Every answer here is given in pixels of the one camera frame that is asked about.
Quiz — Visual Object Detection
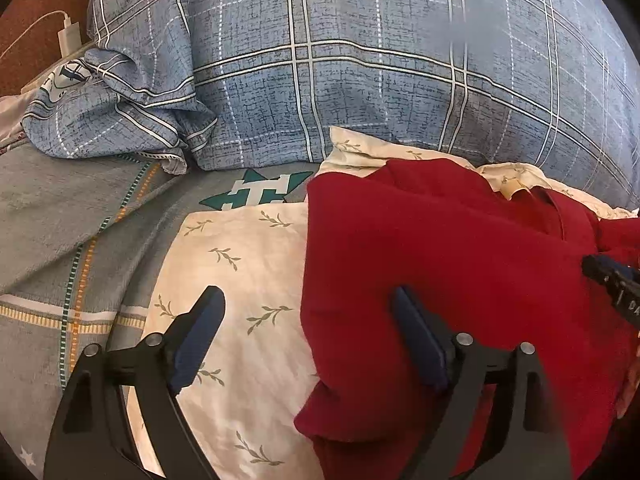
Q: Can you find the white charger cable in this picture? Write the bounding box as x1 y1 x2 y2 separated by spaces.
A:
0 9 71 61

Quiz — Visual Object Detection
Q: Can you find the white charger plug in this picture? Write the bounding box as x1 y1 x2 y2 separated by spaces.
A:
57 15 83 57

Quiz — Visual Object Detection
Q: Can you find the grey patterned bed sheet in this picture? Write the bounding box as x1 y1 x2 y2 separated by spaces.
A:
0 137 321 480

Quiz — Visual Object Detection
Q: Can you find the large blue plaid pillow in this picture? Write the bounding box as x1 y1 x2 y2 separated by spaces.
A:
172 0 640 208

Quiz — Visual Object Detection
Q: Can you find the red garment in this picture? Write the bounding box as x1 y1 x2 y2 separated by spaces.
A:
294 158 640 480

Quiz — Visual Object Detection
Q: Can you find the crumpled blue plaid pillow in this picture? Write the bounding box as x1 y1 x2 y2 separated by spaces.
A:
22 0 218 176

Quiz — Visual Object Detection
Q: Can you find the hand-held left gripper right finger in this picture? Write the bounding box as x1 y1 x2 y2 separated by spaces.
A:
391 286 572 480

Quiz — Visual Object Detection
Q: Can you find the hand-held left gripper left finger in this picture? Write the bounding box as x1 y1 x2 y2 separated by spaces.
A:
44 286 226 480

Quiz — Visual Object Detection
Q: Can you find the person's right hand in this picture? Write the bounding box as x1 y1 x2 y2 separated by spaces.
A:
616 352 640 420

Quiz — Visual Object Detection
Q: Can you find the brown headboard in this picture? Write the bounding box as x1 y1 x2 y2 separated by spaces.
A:
0 0 108 98

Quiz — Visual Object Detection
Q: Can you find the white satin cloth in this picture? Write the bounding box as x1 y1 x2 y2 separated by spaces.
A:
0 94 32 147

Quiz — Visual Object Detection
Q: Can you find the cream leaf-print cloth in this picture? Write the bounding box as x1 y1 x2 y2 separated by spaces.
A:
125 126 640 480

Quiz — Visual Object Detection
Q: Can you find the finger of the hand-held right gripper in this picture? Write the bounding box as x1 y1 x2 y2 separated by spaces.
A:
582 254 623 288

